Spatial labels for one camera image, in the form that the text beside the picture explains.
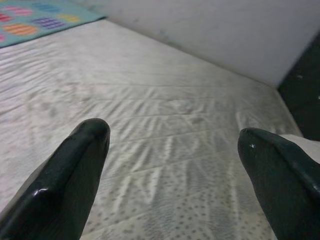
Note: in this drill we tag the white printed pillow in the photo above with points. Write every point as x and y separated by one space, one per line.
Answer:
307 147

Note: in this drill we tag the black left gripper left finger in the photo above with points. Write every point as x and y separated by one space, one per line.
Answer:
55 180

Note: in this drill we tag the white dotted quilted mattress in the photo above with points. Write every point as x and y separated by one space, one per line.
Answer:
150 100

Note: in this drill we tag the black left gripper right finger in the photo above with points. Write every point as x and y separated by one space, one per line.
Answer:
287 187

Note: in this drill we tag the teal blanket with colourful shapes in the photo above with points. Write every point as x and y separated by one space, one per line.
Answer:
37 22

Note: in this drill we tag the black tufted headboard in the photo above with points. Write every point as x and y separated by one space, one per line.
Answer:
305 100

